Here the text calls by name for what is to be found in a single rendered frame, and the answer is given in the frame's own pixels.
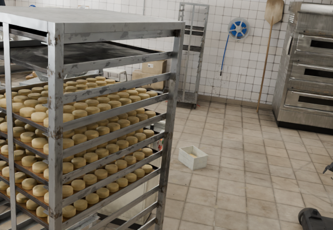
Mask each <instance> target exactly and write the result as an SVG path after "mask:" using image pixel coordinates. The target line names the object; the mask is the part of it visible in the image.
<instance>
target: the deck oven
mask: <svg viewBox="0 0 333 230"><path fill-rule="evenodd" d="M288 11H290V14H289V19H288V24H287V29H286V34H285V39H284V44H283V48H282V54H281V59H280V64H279V69H278V74H277V80H276V85H275V90H274V95H273V100H272V107H273V113H274V116H275V119H276V122H277V126H278V127H282V128H289V129H295V130H302V131H308V132H314V133H321V134H327V135H333V4H324V3H314V2H304V1H290V3H289V8H288ZM292 33H293V34H292ZM290 36H292V39H291V43H290V48H289V52H288V55H287V54H286V48H287V44H288V41H289V38H290Z"/></svg>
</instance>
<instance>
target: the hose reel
mask: <svg viewBox="0 0 333 230"><path fill-rule="evenodd" d="M227 31H228V38H229V36H230V37H231V38H233V39H234V40H238V41H237V42H238V43H239V42H240V41H239V40H243V39H245V38H246V37H247V36H248V34H249V32H250V25H249V23H248V21H247V20H246V19H244V18H241V17H238V18H235V19H233V20H232V21H230V23H229V25H228V28H227ZM228 38H227V42H228ZM227 42H226V46H227ZM226 46H225V50H224V55H225V51H226ZM224 55H223V60H224ZM223 60H222V66H223ZM221 75H222V67H221V73H220V76H221Z"/></svg>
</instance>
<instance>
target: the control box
mask: <svg viewBox="0 0 333 230"><path fill-rule="evenodd" d="M163 140H164V139H163V138H162V140H161V139H160V140H159V143H158V141H156V142H154V143H153V149H155V150H157V151H160V150H161V149H162V147H163V144H162V141H163ZM159 145H160V149H159Z"/></svg>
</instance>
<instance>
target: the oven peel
mask: <svg viewBox="0 0 333 230"><path fill-rule="evenodd" d="M283 6H284V1H283V0H267V4H266V10H265V16H264V18H265V19H266V20H267V21H268V22H269V24H270V26H271V27H270V34H269V40H268V47H267V53H266V59H265V65H264V71H263V77H262V83H261V89H260V94H259V99H258V105H257V110H256V112H258V109H259V104H260V98H261V93H262V88H263V82H264V76H265V70H266V64H267V58H268V52H269V46H270V39H271V33H272V27H273V25H274V24H275V23H277V22H279V21H280V20H281V18H282V12H283Z"/></svg>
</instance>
